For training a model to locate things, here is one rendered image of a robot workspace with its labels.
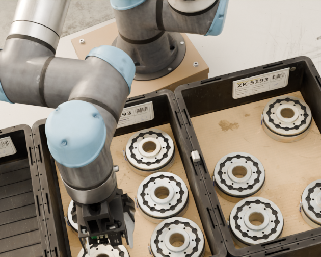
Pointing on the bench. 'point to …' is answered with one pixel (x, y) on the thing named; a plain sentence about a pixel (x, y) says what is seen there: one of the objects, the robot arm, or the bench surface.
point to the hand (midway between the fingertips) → (110, 232)
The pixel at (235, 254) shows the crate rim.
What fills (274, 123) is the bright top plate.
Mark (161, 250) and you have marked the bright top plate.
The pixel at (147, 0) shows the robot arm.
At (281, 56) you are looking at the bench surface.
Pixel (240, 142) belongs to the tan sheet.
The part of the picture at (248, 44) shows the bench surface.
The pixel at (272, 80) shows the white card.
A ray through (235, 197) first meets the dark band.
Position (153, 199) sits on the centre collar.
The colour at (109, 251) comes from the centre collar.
